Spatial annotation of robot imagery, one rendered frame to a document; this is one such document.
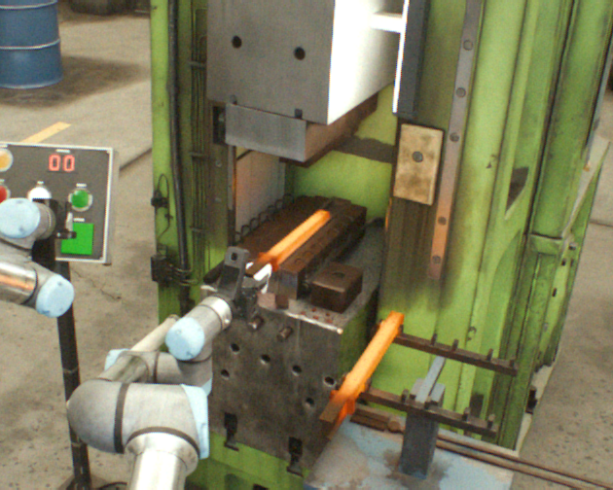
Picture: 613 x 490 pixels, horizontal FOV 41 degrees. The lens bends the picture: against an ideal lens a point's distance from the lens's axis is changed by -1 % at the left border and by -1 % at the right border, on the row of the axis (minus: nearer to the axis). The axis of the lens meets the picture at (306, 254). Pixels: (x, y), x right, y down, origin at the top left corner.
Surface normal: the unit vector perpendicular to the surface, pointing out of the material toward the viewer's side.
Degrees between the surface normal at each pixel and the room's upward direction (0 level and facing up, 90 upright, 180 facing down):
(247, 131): 90
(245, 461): 90
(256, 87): 90
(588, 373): 0
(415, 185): 90
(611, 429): 0
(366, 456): 0
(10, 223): 60
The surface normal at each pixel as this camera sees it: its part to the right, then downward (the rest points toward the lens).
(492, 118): -0.44, 0.41
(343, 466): 0.06, -0.87
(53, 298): 0.79, 0.33
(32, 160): 0.00, -0.02
